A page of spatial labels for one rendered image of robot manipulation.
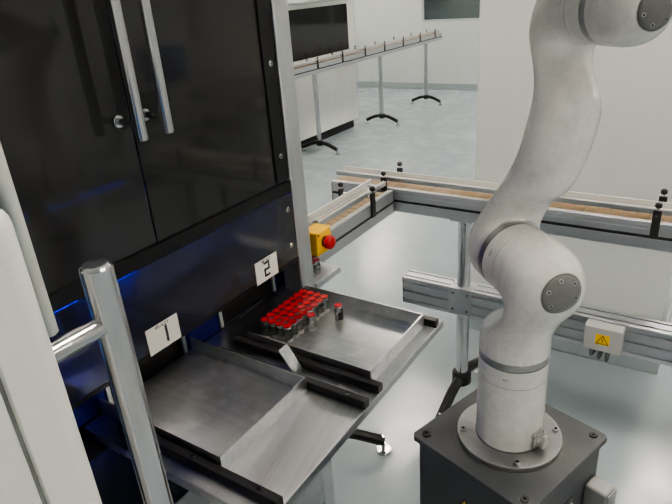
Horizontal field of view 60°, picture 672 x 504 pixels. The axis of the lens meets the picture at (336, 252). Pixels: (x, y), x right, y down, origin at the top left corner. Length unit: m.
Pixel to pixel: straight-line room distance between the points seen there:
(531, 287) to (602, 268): 1.90
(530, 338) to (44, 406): 0.74
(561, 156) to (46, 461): 0.74
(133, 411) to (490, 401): 0.72
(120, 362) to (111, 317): 0.04
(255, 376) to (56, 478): 0.89
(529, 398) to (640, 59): 1.70
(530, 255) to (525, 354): 0.19
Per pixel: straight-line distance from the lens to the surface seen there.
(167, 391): 1.36
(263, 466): 1.13
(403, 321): 1.48
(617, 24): 0.86
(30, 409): 0.45
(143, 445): 0.55
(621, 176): 2.64
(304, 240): 1.60
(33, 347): 0.44
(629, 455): 2.54
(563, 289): 0.91
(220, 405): 1.28
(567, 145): 0.92
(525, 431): 1.13
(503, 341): 1.01
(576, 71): 0.95
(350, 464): 2.37
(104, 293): 0.47
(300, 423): 1.20
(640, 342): 2.24
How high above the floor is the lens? 1.66
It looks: 24 degrees down
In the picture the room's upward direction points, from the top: 4 degrees counter-clockwise
